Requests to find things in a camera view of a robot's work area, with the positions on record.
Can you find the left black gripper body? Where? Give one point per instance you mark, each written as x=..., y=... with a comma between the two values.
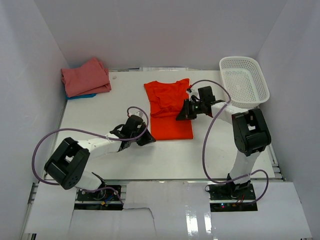
x=135, y=136

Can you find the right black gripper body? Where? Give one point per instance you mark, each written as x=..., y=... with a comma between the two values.
x=197, y=108

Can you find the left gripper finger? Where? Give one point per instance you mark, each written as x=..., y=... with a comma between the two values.
x=145, y=139
x=145, y=129

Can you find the orange t shirt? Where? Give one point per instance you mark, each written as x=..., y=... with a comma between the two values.
x=166, y=101

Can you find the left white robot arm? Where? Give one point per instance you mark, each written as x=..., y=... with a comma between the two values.
x=68, y=162

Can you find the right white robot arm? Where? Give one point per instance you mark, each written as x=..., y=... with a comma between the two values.
x=250, y=133

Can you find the white plastic basket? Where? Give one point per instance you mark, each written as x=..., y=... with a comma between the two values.
x=243, y=79

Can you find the folded blue t shirt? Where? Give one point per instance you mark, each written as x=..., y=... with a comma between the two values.
x=84, y=96

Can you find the papers at back edge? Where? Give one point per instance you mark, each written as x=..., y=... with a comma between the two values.
x=153, y=69

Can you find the folded pink t shirt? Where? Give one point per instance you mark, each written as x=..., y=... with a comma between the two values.
x=90, y=78

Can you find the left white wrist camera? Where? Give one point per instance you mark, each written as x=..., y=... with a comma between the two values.
x=137, y=114

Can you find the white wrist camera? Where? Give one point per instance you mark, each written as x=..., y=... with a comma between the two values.
x=137, y=114
x=193, y=95

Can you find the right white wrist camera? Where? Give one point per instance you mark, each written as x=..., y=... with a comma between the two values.
x=193, y=95

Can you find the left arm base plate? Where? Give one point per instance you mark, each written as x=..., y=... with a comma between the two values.
x=103, y=200

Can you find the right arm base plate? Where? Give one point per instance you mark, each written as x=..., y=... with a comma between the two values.
x=223, y=200

